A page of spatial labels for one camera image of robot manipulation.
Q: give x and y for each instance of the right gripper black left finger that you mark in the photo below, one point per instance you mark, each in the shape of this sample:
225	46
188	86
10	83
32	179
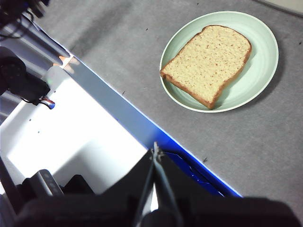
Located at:
94	210

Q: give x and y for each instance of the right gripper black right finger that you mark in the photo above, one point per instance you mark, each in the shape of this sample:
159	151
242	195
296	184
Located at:
225	212

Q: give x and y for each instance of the brown crust bread slice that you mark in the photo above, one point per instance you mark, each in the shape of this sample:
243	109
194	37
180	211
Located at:
208	66

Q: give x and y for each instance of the pale green round plate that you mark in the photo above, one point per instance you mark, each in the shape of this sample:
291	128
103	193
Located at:
260	59

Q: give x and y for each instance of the black camera stand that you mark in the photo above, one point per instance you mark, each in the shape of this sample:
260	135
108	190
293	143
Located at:
79	184

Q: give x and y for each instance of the grey camera bar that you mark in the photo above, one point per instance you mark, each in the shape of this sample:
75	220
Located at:
48	182

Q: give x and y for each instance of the grey metal frame bar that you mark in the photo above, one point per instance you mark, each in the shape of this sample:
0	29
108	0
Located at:
47	39

